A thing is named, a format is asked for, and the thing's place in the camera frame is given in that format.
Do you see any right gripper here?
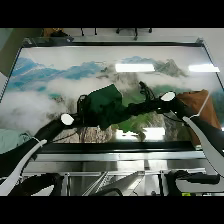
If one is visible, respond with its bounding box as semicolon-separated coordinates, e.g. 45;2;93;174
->
125;102;148;118

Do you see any green T-shirt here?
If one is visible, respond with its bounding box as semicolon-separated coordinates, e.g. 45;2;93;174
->
82;83;130;131

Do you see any brown garment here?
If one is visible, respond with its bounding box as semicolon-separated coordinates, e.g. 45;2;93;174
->
175;89;223;146

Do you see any black chair base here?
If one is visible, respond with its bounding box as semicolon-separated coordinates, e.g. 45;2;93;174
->
115;27;154;41

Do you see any pale green garment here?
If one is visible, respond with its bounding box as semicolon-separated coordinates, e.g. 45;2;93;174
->
0;128;35;155

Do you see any silver frame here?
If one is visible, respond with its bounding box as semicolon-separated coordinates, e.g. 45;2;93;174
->
19;149;224;197

